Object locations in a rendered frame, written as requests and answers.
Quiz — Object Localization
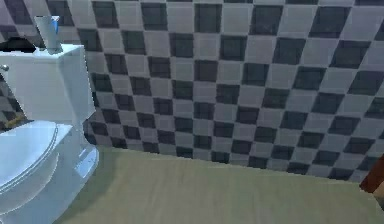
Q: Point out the white toilet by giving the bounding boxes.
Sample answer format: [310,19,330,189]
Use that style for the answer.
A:
[0,43,100,224]

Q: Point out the black object on toilet tank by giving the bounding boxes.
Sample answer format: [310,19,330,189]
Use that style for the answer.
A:
[0,36,37,54]

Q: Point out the reddish brown wooden furniture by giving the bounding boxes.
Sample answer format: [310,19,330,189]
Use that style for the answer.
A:
[359,156,384,194]

